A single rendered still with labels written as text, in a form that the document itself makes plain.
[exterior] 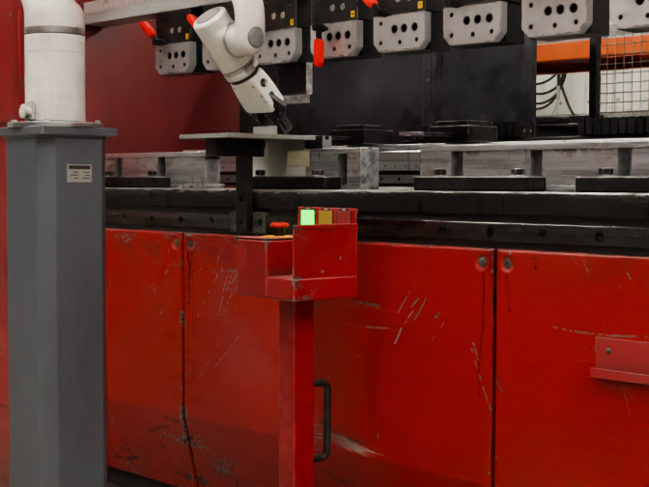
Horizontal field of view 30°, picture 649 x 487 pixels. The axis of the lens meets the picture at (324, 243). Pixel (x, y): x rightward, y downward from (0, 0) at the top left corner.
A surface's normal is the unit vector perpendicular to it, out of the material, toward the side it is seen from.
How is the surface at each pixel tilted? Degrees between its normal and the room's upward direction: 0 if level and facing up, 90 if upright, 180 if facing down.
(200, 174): 90
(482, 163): 90
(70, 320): 90
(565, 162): 90
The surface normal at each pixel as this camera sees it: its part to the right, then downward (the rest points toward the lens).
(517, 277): -0.72, 0.04
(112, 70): 0.69, 0.04
